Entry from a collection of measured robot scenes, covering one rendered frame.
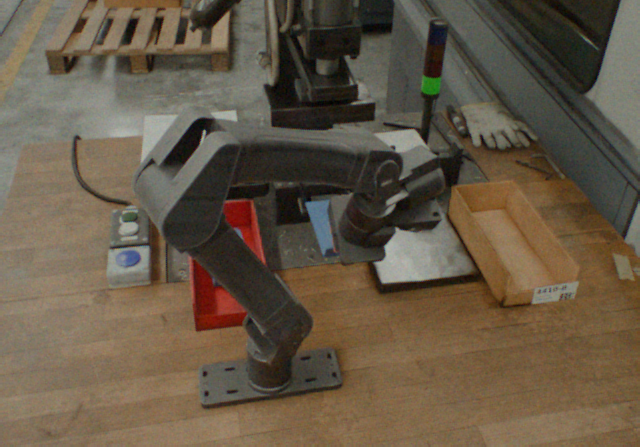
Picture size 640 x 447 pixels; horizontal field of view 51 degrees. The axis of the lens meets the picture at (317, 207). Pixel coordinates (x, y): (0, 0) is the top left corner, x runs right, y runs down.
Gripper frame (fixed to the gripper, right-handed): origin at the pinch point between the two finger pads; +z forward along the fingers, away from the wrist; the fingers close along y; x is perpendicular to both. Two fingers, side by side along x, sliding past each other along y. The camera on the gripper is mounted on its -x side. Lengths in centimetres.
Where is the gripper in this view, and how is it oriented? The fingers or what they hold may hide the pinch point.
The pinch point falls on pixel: (345, 248)
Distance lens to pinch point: 104.3
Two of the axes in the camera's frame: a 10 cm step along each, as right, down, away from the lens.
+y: -1.7, -9.1, 3.7
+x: -9.7, 1.0, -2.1
